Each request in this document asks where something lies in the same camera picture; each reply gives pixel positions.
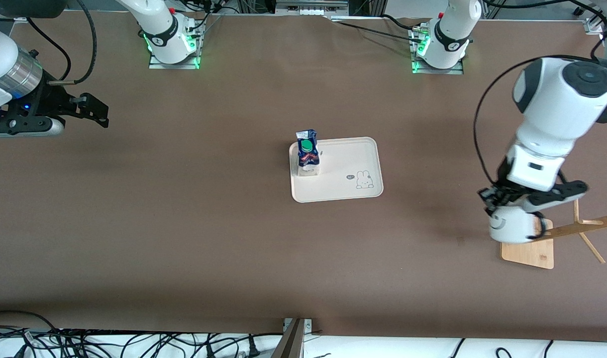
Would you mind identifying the white smiley face mug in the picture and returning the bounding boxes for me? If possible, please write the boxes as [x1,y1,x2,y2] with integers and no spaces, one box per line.
[489,204,549,244]

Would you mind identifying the blue white milk carton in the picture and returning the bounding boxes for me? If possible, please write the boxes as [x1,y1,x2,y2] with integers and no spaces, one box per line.
[296,129,322,178]

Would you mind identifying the cream rabbit print tray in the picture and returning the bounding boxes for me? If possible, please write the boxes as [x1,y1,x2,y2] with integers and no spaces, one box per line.
[289,137,384,203]

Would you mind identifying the wooden mug rack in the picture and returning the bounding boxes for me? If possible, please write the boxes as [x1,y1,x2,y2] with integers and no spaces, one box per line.
[500,199,607,270]

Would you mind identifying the black cable with metal plug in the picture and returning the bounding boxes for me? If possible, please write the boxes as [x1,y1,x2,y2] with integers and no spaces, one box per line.
[49,0,97,85]

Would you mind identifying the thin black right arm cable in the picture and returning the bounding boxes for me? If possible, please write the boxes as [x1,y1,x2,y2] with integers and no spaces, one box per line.
[26,18,72,80]

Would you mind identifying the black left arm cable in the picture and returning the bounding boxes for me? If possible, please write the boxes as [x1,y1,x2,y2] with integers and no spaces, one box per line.
[474,54,603,187]

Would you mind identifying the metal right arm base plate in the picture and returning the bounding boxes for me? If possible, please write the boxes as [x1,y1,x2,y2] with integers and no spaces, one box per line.
[149,50,201,69]

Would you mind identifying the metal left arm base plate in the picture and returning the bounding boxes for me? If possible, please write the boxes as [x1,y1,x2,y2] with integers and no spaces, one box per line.
[410,25,464,75]

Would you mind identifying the short black table cable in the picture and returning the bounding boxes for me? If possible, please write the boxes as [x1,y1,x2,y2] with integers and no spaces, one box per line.
[381,14,423,31]

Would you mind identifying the long black table cable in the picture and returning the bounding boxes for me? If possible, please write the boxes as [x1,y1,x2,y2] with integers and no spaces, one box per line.
[328,19,423,44]

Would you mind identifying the metal post bracket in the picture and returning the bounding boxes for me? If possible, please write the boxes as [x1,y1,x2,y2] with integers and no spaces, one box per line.
[283,318,313,333]

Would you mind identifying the black cable tangle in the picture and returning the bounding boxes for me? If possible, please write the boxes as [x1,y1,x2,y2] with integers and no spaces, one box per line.
[0,311,284,358]

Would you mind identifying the aluminium frame rack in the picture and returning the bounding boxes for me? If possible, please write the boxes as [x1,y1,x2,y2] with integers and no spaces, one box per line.
[236,0,384,18]

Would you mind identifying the grey metal post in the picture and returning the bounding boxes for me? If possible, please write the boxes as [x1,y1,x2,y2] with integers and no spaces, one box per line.
[270,318,306,358]

